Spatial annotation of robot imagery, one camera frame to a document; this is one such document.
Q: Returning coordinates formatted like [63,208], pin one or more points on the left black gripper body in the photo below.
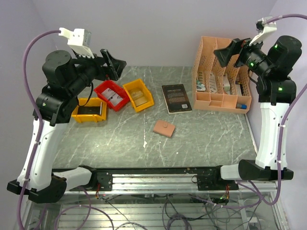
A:
[90,68]

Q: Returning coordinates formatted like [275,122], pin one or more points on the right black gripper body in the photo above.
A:
[255,57]

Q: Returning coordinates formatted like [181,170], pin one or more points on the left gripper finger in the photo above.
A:
[115,66]
[102,51]

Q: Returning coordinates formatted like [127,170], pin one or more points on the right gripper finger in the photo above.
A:
[238,46]
[224,55]

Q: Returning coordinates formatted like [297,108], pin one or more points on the red bin with cards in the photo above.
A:
[114,96]

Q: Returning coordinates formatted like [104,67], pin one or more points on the yellow bin with cards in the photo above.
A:
[139,95]

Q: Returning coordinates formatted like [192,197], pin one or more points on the pink leather card holder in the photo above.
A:
[164,128]

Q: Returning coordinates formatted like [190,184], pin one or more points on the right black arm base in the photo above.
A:
[212,182]

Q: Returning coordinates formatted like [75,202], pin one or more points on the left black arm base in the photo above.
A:
[101,180]

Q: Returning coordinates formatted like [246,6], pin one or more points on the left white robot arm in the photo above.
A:
[66,78]

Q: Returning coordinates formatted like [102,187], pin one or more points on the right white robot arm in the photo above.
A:
[277,93]

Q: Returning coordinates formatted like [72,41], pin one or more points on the peach file organizer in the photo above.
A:
[216,88]

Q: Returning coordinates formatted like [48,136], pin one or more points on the black book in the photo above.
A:
[176,99]

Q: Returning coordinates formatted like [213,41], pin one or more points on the aluminium frame rail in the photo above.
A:
[152,184]

